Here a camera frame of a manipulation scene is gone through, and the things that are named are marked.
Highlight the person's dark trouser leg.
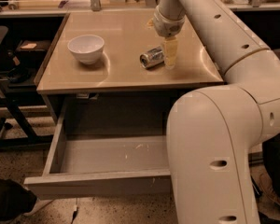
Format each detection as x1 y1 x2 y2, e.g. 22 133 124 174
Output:
262 134 280 197

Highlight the beige cabinet desk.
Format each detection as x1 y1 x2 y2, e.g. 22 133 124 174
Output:
37 9 223 118

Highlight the dark box with label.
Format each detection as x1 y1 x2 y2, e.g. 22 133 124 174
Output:
16 40 50 53

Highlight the white ceramic bowl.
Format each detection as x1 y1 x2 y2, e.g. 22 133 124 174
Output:
67 35 105 64

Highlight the black office chair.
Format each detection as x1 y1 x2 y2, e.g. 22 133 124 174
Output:
0 26 52 150

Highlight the open grey top drawer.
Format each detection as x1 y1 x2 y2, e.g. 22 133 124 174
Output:
24 95 172 199

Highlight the silver redbull can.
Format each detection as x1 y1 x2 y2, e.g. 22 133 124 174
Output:
139 46 164 69

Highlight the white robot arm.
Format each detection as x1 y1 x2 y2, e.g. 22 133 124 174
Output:
153 0 280 224

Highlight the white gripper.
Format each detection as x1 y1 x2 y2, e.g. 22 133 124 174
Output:
147 7 185 69

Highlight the person's brown shoe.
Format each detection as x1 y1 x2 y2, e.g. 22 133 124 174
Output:
259 174 280 206

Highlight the dark shoe lower left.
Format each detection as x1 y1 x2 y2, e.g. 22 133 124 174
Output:
0 179 37 222

